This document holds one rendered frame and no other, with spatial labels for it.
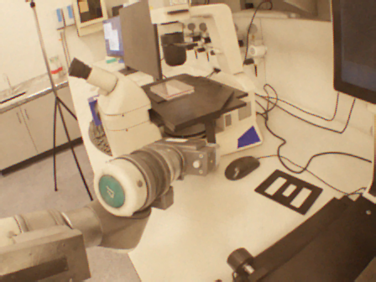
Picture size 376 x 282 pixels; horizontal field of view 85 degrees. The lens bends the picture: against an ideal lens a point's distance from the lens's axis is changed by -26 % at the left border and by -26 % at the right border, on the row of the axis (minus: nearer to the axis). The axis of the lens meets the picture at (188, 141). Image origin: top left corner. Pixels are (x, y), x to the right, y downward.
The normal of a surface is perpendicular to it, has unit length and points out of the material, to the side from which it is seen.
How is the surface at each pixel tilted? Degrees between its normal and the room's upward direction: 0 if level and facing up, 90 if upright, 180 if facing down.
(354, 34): 93
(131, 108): 90
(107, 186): 68
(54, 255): 81
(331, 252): 0
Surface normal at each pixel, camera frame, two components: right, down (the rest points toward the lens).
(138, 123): 0.47, 0.38
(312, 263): -0.15, -0.86
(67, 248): 0.79, 0.04
